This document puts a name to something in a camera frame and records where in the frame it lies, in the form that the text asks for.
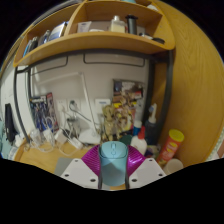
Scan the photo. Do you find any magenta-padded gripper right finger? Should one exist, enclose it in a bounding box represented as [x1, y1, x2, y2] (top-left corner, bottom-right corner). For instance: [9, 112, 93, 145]
[124, 144, 167, 190]

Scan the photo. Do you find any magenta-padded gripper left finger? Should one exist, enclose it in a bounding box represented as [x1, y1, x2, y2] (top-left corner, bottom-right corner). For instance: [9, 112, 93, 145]
[60, 143, 103, 190]

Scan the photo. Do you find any light blue computer mouse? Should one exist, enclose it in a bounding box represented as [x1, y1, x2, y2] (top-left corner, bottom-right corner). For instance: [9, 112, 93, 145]
[98, 141, 129, 187]

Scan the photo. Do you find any white red-capped lotion bottle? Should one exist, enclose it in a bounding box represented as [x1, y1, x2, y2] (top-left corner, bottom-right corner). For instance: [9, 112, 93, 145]
[129, 125, 148, 156]

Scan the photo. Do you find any white power strip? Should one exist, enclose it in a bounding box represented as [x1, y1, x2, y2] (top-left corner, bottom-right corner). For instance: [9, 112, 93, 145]
[71, 136, 85, 150]

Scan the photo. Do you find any dark green round container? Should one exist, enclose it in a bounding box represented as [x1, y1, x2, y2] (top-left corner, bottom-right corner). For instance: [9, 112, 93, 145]
[119, 134, 133, 146]

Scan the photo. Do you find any white desk lamp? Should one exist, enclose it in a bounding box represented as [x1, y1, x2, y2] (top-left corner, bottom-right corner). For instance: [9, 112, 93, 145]
[33, 71, 103, 145]

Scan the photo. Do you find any blue white small bottle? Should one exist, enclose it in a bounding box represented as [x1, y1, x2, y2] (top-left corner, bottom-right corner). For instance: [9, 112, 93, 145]
[133, 119, 143, 136]

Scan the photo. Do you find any red chip can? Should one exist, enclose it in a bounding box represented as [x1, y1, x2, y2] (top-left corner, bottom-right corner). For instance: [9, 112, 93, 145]
[155, 129, 185, 167]

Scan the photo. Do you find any white power adapter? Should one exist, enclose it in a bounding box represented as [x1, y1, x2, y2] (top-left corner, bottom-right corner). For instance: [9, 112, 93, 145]
[54, 129, 68, 145]

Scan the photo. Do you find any metal cup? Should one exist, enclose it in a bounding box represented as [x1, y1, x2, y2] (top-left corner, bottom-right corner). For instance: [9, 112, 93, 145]
[68, 118, 81, 133]

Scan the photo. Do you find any wooden tree figure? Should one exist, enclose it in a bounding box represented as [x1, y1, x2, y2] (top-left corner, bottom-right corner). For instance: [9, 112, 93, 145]
[100, 103, 123, 143]

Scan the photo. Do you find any clear glass jar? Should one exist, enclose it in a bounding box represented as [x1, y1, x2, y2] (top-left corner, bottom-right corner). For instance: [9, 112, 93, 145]
[30, 129, 43, 146]

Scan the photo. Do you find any blue robot model box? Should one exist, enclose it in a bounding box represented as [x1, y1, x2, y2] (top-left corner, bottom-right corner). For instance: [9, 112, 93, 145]
[29, 92, 60, 133]

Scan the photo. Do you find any colourful printed box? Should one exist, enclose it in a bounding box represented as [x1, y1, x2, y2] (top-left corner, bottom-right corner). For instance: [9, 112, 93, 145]
[112, 78, 146, 128]

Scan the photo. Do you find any black hanging bag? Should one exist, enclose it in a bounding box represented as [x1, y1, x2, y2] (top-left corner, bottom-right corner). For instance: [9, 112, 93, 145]
[3, 103, 18, 145]

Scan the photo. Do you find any wooden shelf unit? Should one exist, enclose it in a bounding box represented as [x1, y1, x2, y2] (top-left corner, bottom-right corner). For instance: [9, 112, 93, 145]
[13, 0, 177, 68]

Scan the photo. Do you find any white cable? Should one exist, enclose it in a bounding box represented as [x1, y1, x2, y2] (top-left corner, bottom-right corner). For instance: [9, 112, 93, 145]
[24, 139, 83, 158]

